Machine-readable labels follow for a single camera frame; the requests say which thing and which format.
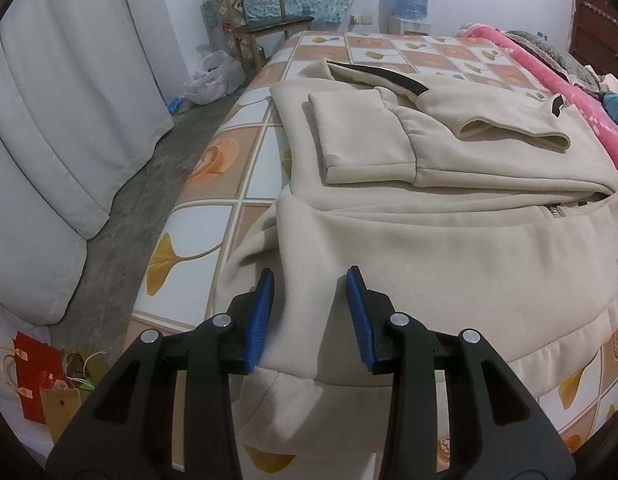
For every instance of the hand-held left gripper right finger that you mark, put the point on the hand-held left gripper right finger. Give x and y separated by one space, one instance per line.
361 325

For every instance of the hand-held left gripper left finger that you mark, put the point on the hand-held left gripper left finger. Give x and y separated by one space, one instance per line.
259 325

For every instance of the cream zip jacket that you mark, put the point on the cream zip jacket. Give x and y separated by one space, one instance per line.
439 240

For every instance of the dark gift bag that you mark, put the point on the dark gift bag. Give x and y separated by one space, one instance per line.
81 367

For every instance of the brown paper bag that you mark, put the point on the brown paper bag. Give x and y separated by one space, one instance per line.
64 412

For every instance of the red gift bag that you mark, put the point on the red gift bag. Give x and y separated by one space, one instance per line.
36 375

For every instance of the small blue item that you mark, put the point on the small blue item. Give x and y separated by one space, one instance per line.
176 105

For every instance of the white plastic bag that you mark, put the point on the white plastic bag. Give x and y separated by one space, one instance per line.
214 77

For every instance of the small green bottle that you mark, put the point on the small green bottle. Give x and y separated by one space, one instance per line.
261 55

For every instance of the white curtain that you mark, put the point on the white curtain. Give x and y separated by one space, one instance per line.
64 110

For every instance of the white water dispenser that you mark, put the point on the white water dispenser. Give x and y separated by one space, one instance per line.
406 27

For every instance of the wooden chair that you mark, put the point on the wooden chair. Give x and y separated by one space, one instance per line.
276 24

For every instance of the pink floral blanket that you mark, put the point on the pink floral blanket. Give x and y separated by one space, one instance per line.
554 85

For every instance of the grey fluffy blanket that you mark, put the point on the grey fluffy blanket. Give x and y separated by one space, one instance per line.
554 57

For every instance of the white cloth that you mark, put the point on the white cloth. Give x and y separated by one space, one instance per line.
614 84

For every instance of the brown wooden door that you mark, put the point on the brown wooden door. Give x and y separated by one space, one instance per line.
599 20

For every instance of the wall socket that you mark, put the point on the wall socket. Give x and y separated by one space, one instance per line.
361 19

